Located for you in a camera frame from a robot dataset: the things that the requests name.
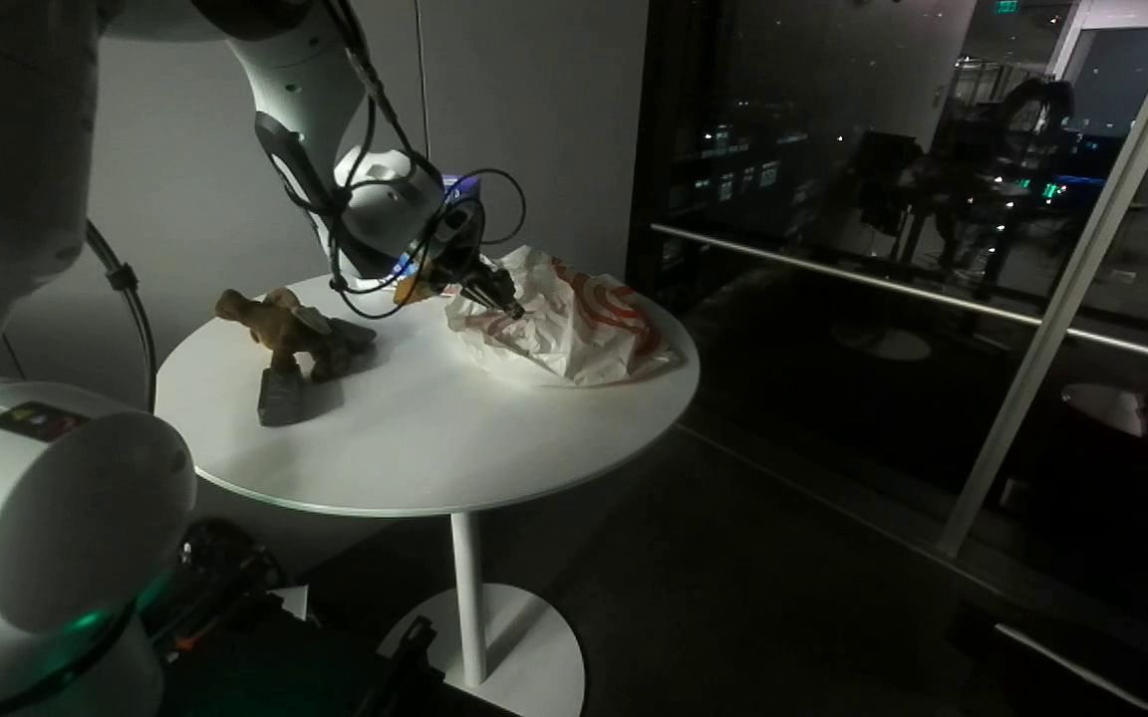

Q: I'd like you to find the black eraser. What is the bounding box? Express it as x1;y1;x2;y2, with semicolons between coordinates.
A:
257;368;342;429

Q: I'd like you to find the white window post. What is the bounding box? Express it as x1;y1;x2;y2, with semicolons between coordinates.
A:
939;0;1148;562

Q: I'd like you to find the white table pedestal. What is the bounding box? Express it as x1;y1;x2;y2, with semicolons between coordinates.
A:
374;511;589;717

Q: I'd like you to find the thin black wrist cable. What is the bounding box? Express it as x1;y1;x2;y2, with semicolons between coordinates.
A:
327;132;536;324

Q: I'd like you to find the brown toy moose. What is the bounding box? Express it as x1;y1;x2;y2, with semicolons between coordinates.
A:
211;286;378;387

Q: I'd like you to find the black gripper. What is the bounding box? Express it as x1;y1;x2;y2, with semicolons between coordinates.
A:
423;197;529;324

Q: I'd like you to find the white horizontal window rail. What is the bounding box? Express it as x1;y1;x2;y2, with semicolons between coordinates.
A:
652;215;1148;379

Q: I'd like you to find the white plastic bag red logo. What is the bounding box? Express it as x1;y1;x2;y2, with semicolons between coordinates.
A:
448;243;686;392

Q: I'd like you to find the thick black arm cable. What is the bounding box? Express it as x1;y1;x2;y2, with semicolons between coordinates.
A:
78;215;164;415

